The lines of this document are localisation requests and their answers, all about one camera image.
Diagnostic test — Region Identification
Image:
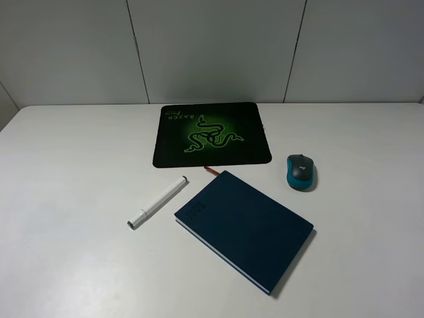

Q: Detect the dark blue notebook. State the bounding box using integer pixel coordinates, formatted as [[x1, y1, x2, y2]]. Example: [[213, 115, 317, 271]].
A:
[[175, 171, 313, 295]]

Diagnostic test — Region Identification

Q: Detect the black green Razer mouse pad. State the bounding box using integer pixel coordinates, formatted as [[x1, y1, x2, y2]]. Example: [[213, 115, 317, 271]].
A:
[[152, 102, 272, 168]]

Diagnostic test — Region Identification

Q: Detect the red bookmark ribbon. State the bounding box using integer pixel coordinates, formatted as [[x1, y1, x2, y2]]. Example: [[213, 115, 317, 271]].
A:
[[204, 166, 220, 176]]

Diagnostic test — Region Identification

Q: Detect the teal and grey computer mouse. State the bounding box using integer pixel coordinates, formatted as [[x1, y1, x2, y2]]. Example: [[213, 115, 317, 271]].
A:
[[286, 154, 315, 191]]

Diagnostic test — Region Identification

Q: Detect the white marker pen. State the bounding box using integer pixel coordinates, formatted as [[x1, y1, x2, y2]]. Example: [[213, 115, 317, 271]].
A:
[[127, 176, 188, 230]]

